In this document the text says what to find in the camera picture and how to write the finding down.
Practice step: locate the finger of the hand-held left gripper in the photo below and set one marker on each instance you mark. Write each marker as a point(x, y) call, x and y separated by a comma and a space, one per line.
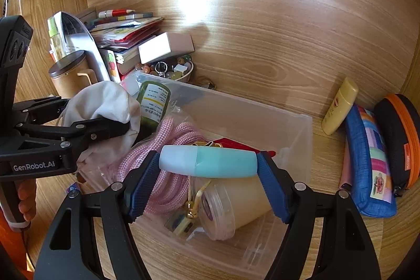
point(98, 129)
point(42, 106)

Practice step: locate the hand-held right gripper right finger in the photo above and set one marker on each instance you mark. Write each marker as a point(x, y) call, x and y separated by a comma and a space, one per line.
point(274, 191)

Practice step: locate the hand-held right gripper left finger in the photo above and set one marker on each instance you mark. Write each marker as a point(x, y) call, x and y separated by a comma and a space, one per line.
point(144, 188)

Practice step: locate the clear plastic bin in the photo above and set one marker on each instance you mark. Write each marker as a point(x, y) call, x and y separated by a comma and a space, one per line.
point(288, 142)

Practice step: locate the teal tube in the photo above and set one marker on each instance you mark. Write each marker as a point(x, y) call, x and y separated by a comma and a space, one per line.
point(213, 163)

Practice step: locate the wooden desktop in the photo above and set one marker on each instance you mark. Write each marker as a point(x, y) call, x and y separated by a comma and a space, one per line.
point(328, 175)

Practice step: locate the person's left hand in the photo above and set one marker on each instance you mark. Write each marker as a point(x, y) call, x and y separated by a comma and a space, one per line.
point(28, 201)

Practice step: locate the yellow pudding cup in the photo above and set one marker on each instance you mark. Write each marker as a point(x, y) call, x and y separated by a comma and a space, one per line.
point(236, 201)

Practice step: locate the brown ceramic mug with lid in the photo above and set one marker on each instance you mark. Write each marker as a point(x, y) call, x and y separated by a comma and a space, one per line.
point(69, 76)

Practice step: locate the red pouch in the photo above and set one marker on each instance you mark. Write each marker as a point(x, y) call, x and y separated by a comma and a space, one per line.
point(236, 145)

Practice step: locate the dark green jar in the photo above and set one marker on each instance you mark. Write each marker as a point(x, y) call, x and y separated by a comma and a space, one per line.
point(154, 103)

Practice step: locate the fruit print box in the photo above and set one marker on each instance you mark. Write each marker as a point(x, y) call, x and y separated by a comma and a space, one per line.
point(111, 66)

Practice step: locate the green capped bottle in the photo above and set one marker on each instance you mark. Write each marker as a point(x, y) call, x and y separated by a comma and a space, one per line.
point(55, 40)

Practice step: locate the pink slim case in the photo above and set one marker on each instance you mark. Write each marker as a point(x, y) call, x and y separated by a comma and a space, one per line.
point(346, 168)

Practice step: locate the gold bow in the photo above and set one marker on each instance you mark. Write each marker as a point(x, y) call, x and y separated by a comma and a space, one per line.
point(210, 145)

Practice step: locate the stack of books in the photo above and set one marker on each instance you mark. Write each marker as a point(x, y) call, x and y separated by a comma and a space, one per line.
point(128, 37)

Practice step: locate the white bowl of beads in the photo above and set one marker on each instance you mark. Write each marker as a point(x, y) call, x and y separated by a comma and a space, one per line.
point(177, 70)

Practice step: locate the blue patchwork pencil case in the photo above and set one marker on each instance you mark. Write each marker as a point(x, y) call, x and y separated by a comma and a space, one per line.
point(370, 162)

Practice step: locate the white cardboard box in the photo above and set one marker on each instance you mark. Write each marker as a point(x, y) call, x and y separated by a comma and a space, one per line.
point(164, 47)

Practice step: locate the yellow tube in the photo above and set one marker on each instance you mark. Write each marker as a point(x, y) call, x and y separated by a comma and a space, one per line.
point(339, 106)

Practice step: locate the red and white pen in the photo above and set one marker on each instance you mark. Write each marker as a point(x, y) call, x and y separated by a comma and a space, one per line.
point(116, 13)

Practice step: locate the black case with orange zipper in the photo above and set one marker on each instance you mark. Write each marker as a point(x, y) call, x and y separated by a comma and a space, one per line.
point(403, 135)

